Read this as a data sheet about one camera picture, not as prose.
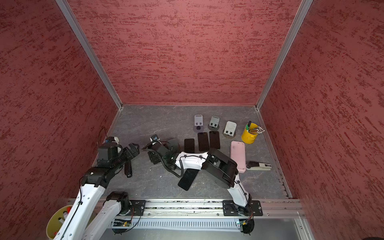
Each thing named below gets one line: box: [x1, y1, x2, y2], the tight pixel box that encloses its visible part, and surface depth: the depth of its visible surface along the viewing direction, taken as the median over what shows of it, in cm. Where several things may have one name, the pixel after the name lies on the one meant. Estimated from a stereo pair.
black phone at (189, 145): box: [184, 138, 195, 154], surface depth 100 cm
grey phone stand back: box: [208, 115, 220, 131], surface depth 105 cm
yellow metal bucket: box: [241, 122, 258, 144], surface depth 97 cm
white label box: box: [246, 161, 272, 171], surface depth 87 cm
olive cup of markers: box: [46, 205, 73, 240], surface depth 62 cm
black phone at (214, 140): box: [209, 131, 221, 150], surface depth 103 cm
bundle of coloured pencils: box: [249, 126, 266, 134], surface depth 87 cm
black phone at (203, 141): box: [197, 132, 210, 152], surface depth 102 cm
